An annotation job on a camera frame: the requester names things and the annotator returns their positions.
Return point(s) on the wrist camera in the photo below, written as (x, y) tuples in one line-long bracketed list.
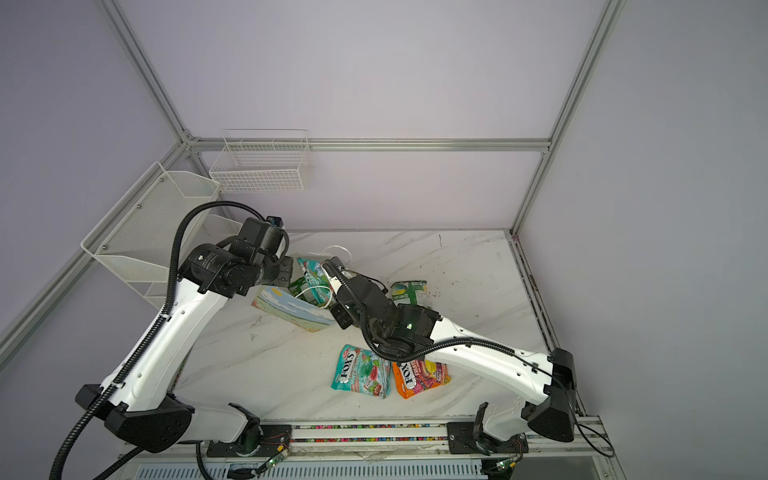
[(336, 271), (261, 240)]

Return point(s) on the white wire basket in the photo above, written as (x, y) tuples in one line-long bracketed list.
[(263, 161)]

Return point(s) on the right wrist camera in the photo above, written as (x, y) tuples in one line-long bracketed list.
[(336, 271)]

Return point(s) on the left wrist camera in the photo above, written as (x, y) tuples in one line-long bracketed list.
[(261, 240)]

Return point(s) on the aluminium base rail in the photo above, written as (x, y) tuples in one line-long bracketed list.
[(379, 449)]

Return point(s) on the white mesh shelf upper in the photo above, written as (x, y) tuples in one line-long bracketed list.
[(134, 240)]

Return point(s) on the green candy bag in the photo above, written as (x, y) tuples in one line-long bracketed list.
[(411, 292), (302, 290)]

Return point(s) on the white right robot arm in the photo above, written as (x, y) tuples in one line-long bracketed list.
[(544, 381)]

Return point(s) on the white printed paper bag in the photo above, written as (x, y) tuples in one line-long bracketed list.
[(279, 302)]

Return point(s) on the orange Fox's candy bag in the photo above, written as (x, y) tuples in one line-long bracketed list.
[(418, 376)]

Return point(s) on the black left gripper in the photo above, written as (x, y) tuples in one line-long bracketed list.
[(285, 264)]

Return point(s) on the teal fox's candy bag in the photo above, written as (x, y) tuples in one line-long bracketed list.
[(361, 371), (314, 275)]

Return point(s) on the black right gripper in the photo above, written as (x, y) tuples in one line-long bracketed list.
[(340, 319)]

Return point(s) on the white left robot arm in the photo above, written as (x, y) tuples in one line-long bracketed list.
[(136, 402)]

